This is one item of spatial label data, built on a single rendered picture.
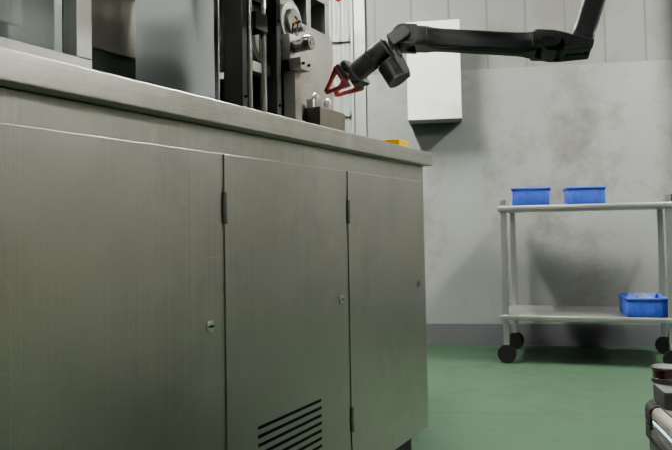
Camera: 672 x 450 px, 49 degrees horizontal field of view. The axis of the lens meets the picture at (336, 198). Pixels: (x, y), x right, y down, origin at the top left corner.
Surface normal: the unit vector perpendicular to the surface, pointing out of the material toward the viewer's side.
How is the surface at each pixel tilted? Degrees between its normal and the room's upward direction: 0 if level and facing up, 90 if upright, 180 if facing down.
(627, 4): 90
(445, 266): 90
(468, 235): 90
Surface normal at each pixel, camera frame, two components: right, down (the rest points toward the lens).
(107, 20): 0.89, -0.04
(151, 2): -0.45, -0.03
